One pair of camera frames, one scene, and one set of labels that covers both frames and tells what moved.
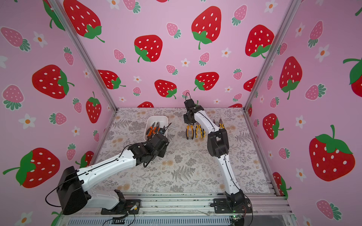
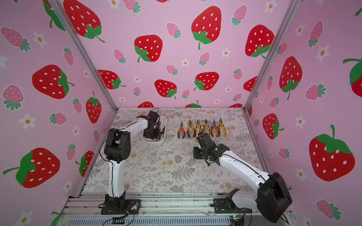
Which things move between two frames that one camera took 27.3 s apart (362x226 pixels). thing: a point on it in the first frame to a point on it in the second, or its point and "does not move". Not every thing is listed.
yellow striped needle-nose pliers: x=202 y=134 does not move
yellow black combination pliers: x=221 y=125 does not move
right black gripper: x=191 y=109 to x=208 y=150
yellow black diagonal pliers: x=188 y=127 does not move
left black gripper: x=162 y=154 to x=155 y=136
